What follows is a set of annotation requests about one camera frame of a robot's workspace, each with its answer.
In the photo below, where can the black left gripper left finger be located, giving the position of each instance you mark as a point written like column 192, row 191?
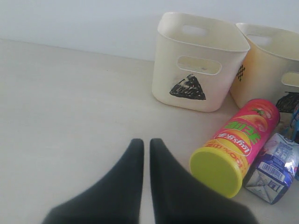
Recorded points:
column 114, row 199

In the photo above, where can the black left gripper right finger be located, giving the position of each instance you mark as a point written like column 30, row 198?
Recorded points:
column 178, row 198

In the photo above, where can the pink Lays chips can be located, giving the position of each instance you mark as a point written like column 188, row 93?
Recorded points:
column 224, row 160

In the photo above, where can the blue cookie snack bag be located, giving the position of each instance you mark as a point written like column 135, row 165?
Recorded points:
column 294, row 125

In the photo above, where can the blue white milk carton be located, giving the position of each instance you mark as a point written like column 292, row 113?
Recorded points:
column 273, row 170

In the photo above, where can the cream bin with triangle mark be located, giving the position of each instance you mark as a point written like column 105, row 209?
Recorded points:
column 196, row 61

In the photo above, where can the cream bin with square mark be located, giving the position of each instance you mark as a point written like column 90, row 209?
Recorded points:
column 270, row 70

